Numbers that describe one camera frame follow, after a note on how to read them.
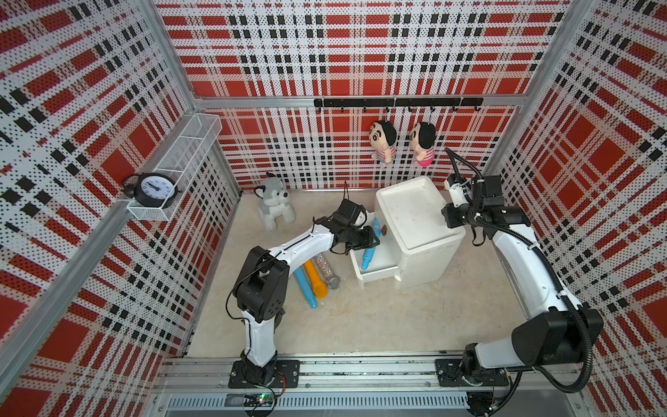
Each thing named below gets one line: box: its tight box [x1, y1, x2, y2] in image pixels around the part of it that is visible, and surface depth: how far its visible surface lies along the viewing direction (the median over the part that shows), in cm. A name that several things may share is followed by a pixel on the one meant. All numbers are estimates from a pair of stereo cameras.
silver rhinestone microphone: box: [315, 251, 342, 291], surface depth 92 cm
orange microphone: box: [303, 259, 329, 299], surface depth 90 cm
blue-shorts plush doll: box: [369, 119, 398, 165], surface depth 95 cm
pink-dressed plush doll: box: [410, 121, 436, 167], surface depth 97 cm
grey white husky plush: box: [253, 172, 297, 232], surface depth 101 cm
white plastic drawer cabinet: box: [375, 176, 467, 291], surface depth 84 cm
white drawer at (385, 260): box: [350, 211, 401, 283], surface depth 84 cm
